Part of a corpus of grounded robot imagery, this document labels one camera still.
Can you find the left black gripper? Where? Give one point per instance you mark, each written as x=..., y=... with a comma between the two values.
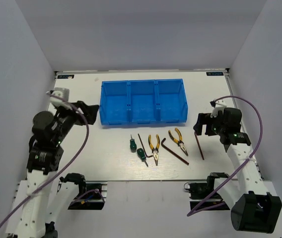
x=91, y=111

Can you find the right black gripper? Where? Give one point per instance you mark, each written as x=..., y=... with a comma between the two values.
x=206, y=119

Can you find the yellow long-nose pliers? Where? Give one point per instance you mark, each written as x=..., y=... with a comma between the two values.
x=178, y=141
x=154, y=148

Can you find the thick dark hex key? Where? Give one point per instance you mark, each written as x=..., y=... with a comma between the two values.
x=173, y=153

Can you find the thin dark hex key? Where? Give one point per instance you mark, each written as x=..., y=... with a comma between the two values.
x=144, y=147

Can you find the green screwdriver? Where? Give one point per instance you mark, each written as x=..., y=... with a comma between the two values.
x=133, y=146
x=142, y=156

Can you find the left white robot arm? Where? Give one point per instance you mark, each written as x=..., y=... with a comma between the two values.
x=45, y=153

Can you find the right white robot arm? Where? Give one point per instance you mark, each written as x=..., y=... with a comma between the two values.
x=252, y=207

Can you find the dark hex key far right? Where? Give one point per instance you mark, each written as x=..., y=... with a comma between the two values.
x=199, y=146

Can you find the left dark table label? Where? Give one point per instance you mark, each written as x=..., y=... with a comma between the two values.
x=65, y=76

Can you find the dark table label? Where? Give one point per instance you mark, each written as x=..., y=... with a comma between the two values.
x=214, y=74
x=65, y=76

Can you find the blue three-compartment bin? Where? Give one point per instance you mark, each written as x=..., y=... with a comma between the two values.
x=153, y=101

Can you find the right dark table label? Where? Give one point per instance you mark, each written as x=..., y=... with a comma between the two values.
x=214, y=74

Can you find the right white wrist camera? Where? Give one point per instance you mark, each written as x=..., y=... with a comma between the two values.
x=218, y=105

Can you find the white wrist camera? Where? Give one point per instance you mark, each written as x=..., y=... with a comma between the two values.
x=59, y=98
x=218, y=105

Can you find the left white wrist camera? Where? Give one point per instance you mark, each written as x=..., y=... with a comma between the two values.
x=59, y=98

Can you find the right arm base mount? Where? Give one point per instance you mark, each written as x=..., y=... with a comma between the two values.
x=200, y=189

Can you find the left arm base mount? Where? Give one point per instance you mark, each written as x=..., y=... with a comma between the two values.
x=88, y=195

